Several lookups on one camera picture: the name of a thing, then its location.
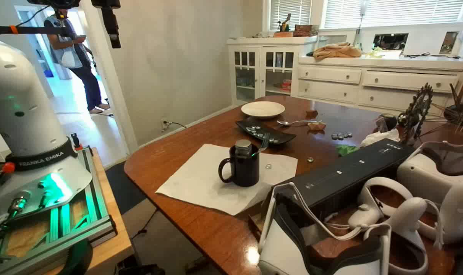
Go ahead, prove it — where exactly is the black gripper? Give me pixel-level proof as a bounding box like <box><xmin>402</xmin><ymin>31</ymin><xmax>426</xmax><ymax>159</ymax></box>
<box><xmin>90</xmin><ymin>0</ymin><xmax>124</xmax><ymax>50</ymax></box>

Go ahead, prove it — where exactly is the black rectangular plate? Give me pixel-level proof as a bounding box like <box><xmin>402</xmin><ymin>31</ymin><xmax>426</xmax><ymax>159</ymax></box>
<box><xmin>234</xmin><ymin>119</ymin><xmax>298</xmax><ymax>151</ymax></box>

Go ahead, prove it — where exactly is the white shallow bowl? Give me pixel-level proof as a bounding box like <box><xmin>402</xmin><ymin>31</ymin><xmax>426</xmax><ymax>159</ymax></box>
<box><xmin>240</xmin><ymin>99</ymin><xmax>287</xmax><ymax>121</ymax></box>

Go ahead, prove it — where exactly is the person in blue jeans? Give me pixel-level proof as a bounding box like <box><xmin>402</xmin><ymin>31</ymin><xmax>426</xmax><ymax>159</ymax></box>
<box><xmin>43</xmin><ymin>8</ymin><xmax>112</xmax><ymax>116</ymax></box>

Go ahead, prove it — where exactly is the white glass-door cabinet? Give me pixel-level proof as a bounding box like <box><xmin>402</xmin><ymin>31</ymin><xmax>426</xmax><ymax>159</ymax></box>
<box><xmin>226</xmin><ymin>35</ymin><xmax>319</xmax><ymax>105</ymax></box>

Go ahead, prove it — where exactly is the white paper sheet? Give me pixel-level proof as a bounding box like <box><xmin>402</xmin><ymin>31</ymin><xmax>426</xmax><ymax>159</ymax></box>
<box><xmin>154</xmin><ymin>142</ymin><xmax>300</xmax><ymax>217</ymax></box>

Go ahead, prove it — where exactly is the small potted plant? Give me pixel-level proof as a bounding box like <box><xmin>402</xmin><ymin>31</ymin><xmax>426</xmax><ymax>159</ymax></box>
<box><xmin>275</xmin><ymin>12</ymin><xmax>295</xmax><ymax>37</ymax></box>

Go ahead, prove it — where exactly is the white window blind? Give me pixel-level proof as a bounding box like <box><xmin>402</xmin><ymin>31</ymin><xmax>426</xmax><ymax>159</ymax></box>
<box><xmin>324</xmin><ymin>0</ymin><xmax>359</xmax><ymax>29</ymax></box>
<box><xmin>368</xmin><ymin>0</ymin><xmax>463</xmax><ymax>28</ymax></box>
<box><xmin>269</xmin><ymin>0</ymin><xmax>313</xmax><ymax>31</ymax></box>

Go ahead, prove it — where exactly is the black mug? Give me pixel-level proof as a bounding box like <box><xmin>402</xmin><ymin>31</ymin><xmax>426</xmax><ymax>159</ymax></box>
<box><xmin>217</xmin><ymin>139</ymin><xmax>261</xmax><ymax>188</ymax></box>

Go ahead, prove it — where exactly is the small brown box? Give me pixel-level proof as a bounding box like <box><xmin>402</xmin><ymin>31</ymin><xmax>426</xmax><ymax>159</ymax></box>
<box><xmin>292</xmin><ymin>23</ymin><xmax>315</xmax><ymax>38</ymax></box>

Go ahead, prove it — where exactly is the metal spoon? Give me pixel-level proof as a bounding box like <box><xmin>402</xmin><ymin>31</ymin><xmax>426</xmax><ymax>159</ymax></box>
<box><xmin>275</xmin><ymin>118</ymin><xmax>313</xmax><ymax>128</ymax></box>

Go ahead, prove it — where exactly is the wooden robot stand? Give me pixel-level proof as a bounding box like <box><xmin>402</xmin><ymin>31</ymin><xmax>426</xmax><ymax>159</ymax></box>
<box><xmin>84</xmin><ymin>148</ymin><xmax>136</xmax><ymax>275</ymax></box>

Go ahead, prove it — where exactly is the small wooden block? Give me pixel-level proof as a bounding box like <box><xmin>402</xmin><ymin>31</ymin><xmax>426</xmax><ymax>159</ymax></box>
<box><xmin>306</xmin><ymin>119</ymin><xmax>327</xmax><ymax>135</ymax></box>

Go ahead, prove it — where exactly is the tan cloth basket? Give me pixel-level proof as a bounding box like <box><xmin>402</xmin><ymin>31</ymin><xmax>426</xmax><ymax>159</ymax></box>
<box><xmin>312</xmin><ymin>41</ymin><xmax>364</xmax><ymax>63</ymax></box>

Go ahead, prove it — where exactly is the green packet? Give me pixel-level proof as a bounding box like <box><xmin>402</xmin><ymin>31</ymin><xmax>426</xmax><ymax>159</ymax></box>
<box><xmin>336</xmin><ymin>144</ymin><xmax>361</xmax><ymax>157</ymax></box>

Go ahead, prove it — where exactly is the long black box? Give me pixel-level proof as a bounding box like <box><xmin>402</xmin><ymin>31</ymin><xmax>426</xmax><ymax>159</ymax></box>
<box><xmin>275</xmin><ymin>138</ymin><xmax>417</xmax><ymax>211</ymax></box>

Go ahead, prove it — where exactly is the white VR headset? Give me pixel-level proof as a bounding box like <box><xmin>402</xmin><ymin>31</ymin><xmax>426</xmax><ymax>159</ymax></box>
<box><xmin>396</xmin><ymin>141</ymin><xmax>463</xmax><ymax>205</ymax></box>
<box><xmin>258</xmin><ymin>182</ymin><xmax>390</xmax><ymax>275</ymax></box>

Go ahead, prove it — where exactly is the dark rectangular panel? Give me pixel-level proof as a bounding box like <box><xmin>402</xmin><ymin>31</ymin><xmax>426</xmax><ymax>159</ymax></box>
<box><xmin>371</xmin><ymin>32</ymin><xmax>411</xmax><ymax>52</ymax></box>

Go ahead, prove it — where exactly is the white crumpled tissue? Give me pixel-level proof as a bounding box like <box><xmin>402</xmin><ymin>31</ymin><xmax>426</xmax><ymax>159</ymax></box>
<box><xmin>359</xmin><ymin>127</ymin><xmax>403</xmax><ymax>150</ymax></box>

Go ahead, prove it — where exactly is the white drawer dresser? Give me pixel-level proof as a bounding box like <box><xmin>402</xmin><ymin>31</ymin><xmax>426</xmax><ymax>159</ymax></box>
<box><xmin>295</xmin><ymin>54</ymin><xmax>463</xmax><ymax>116</ymax></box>

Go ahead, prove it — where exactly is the black sprocket ornament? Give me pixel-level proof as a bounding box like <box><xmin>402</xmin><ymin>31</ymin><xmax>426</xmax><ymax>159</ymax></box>
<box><xmin>396</xmin><ymin>83</ymin><xmax>436</xmax><ymax>145</ymax></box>

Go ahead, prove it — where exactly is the white VR controller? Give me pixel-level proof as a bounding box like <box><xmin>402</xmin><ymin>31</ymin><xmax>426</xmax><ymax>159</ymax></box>
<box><xmin>348</xmin><ymin>176</ymin><xmax>431</xmax><ymax>275</ymax></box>

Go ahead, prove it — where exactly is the aluminium base frame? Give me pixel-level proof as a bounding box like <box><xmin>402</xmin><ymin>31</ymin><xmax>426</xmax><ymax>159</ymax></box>
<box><xmin>0</xmin><ymin>145</ymin><xmax>116</xmax><ymax>275</ymax></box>

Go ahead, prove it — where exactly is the dark upright frame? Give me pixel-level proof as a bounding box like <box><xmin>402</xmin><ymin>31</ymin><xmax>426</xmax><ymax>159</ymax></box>
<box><xmin>439</xmin><ymin>29</ymin><xmax>460</xmax><ymax>57</ymax></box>

